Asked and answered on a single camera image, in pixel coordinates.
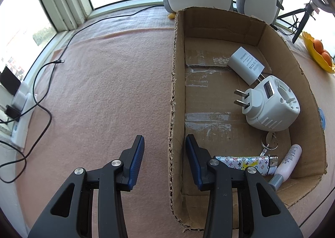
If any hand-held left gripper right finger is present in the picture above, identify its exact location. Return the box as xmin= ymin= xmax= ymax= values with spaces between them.
xmin=185 ymin=134 xmax=304 ymax=238

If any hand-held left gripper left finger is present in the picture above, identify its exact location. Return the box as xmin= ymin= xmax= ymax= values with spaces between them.
xmin=27 ymin=135 xmax=145 ymax=238

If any cardboard box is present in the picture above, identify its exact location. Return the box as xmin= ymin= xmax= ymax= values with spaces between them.
xmin=167 ymin=6 xmax=327 ymax=232

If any patterned silver lighter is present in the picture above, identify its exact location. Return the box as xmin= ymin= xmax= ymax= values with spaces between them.
xmin=213 ymin=155 xmax=279 ymax=176

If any silver key ring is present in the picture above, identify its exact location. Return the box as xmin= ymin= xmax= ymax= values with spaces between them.
xmin=259 ymin=133 xmax=279 ymax=159

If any pale pink lotion tube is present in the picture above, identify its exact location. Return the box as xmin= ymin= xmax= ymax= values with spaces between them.
xmin=268 ymin=144 xmax=303 ymax=191

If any white travel plug adapter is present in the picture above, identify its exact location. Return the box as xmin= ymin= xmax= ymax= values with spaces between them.
xmin=234 ymin=75 xmax=301 ymax=132

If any white wall charger cube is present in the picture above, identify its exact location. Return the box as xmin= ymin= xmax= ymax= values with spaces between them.
xmin=227 ymin=46 xmax=265 ymax=85

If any white power strip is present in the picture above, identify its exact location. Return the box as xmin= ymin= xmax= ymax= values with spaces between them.
xmin=10 ymin=89 xmax=38 ymax=148

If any white plugged-in charger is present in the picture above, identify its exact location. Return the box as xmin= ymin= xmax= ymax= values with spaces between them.
xmin=12 ymin=81 xmax=29 ymax=109

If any black plugged-in charger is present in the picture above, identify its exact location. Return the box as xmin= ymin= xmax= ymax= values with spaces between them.
xmin=5 ymin=105 xmax=21 ymax=121

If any blue white packet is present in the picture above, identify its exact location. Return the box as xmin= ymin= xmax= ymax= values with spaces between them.
xmin=318 ymin=107 xmax=326 ymax=130

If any yellow bowl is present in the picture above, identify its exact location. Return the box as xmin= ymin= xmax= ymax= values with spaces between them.
xmin=302 ymin=31 xmax=335 ymax=74

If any black tripod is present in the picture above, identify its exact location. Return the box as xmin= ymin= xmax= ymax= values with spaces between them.
xmin=272 ymin=3 xmax=314 ymax=44

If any black cable with connector tip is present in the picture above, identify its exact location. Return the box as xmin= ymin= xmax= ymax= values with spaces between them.
xmin=0 ymin=59 xmax=64 ymax=183

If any long black cable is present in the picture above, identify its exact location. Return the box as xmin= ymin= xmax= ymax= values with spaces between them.
xmin=59 ymin=4 xmax=164 ymax=59

